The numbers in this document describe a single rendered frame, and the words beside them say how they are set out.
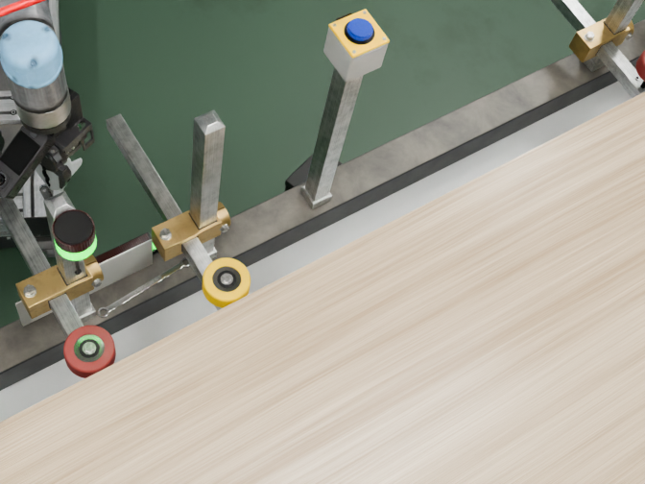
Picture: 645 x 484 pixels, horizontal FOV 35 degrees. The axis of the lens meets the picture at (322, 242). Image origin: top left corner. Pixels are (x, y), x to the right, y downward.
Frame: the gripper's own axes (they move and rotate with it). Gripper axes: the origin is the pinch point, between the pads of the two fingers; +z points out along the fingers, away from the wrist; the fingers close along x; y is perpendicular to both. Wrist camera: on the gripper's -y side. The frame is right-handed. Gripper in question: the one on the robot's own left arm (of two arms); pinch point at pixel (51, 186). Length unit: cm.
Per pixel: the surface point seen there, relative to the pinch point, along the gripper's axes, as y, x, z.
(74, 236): -6.9, -12.6, -9.6
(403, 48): 137, 4, 105
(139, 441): -19.9, -35.1, 11.6
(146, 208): 44, 25, 103
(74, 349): -15.2, -17.5, 11.1
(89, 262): -1.7, -7.7, 14.8
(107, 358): -13.2, -22.6, 11.0
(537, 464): 17, -86, 13
